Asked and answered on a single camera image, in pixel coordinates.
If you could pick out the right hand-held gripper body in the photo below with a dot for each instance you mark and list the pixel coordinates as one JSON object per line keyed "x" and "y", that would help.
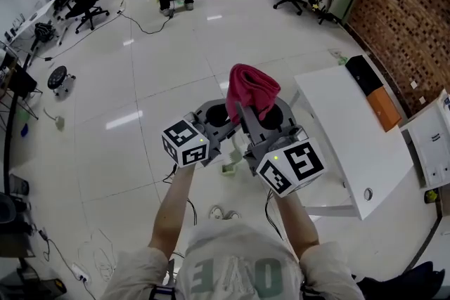
{"x": 299, "y": 161}

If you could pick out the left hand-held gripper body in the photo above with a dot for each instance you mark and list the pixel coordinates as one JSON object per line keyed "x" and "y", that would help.
{"x": 188, "y": 151}

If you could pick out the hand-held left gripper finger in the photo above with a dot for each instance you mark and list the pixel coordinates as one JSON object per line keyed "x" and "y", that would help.
{"x": 226, "y": 126}
{"x": 201, "y": 110}

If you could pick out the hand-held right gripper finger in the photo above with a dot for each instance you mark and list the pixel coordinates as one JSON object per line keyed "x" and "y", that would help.
{"x": 251, "y": 131}
{"x": 286, "y": 123}

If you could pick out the pink cloth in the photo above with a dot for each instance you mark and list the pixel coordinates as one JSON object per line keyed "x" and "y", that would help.
{"x": 249, "y": 88}

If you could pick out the person's left forearm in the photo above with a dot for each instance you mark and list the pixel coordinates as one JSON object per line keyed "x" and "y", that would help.
{"x": 174, "y": 207}

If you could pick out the person's right forearm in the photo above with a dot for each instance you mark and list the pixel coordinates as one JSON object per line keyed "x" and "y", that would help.
{"x": 297, "y": 221}

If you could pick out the white table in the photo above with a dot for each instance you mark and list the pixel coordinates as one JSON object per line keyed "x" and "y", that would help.
{"x": 344, "y": 133}

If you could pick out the person's left white shoe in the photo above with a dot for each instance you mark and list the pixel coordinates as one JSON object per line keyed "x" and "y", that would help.
{"x": 217, "y": 212}

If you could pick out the person's white shoe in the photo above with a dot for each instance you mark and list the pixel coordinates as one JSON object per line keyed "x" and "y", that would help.
{"x": 217, "y": 212}
{"x": 232, "y": 215}

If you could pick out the person's right white shoe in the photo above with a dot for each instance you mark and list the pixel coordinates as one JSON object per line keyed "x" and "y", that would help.
{"x": 232, "y": 215}

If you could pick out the pale green small container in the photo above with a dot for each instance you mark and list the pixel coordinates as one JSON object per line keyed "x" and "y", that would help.
{"x": 339, "y": 58}

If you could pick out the black box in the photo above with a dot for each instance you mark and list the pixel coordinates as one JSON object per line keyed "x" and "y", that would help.
{"x": 364, "y": 75}

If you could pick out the orange box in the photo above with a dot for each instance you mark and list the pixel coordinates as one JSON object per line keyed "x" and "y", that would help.
{"x": 385, "y": 109}

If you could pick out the person's white t-shirt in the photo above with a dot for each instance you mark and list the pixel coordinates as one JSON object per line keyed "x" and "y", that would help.
{"x": 239, "y": 249}

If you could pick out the grey yellow backpack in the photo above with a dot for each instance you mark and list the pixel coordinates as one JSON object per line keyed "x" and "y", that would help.
{"x": 327, "y": 0}

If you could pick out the white cabinet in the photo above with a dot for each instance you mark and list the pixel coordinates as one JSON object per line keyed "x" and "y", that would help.
{"x": 432, "y": 140}

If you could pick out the yellow green toy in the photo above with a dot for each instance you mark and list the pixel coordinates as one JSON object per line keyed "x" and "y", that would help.
{"x": 431, "y": 196}

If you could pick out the black round stool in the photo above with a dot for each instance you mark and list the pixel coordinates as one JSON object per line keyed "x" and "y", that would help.
{"x": 58, "y": 75}

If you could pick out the white power strip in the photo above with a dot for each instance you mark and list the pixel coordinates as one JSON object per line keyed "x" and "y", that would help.
{"x": 81, "y": 273}

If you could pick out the blue bottle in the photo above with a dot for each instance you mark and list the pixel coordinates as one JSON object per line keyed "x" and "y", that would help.
{"x": 24, "y": 131}

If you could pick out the green spray bottle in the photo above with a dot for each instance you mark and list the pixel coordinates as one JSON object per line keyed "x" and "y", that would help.
{"x": 24, "y": 116}

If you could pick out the grey mesh bin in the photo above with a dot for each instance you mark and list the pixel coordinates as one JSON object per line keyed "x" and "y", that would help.
{"x": 19, "y": 184}

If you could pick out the black metal pole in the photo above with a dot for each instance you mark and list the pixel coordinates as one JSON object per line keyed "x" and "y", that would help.
{"x": 5, "y": 158}

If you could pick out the white office desk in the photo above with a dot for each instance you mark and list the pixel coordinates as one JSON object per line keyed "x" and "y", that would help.
{"x": 31, "y": 15}

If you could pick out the brown cardboard box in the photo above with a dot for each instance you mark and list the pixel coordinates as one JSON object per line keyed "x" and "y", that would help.
{"x": 15, "y": 246}

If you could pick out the dark storage crate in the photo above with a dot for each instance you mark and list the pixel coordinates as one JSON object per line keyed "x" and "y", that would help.
{"x": 38, "y": 286}

